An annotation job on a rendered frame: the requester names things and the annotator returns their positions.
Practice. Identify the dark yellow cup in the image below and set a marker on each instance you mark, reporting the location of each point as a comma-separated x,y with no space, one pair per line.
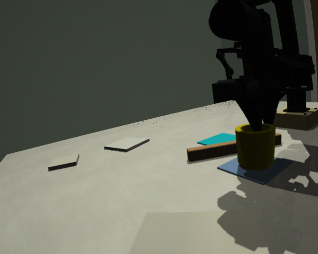
255,150

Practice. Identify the brown wooden bar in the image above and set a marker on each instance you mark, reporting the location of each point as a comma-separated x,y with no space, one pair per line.
219,149

